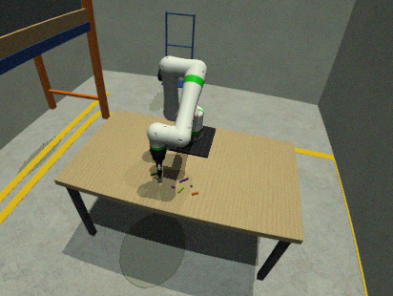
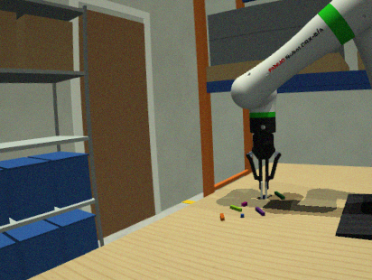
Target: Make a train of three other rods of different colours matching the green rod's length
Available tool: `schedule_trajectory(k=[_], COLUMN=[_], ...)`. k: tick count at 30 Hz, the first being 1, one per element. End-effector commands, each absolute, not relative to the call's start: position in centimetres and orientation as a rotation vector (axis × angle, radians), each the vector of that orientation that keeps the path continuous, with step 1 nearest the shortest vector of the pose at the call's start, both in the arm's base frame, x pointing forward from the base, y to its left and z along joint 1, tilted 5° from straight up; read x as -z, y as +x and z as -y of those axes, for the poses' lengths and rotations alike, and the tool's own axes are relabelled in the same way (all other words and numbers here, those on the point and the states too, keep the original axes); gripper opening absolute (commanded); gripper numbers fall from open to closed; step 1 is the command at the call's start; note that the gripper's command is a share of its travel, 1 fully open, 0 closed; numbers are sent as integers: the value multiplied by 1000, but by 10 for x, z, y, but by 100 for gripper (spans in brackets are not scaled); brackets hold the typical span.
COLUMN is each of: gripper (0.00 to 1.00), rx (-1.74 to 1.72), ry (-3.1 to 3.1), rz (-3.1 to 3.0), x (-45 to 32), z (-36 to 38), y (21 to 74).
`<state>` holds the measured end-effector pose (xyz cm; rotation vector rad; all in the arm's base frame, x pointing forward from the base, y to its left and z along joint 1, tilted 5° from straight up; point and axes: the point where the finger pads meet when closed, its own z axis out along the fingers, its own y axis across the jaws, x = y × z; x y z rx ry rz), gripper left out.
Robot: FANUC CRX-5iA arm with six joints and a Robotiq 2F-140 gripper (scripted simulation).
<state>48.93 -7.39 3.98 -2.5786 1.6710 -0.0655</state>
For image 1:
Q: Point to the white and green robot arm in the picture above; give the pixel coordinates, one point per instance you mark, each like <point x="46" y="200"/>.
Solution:
<point x="189" y="118"/>

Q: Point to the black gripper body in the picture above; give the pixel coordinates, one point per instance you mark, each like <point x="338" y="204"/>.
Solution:
<point x="158" y="160"/>

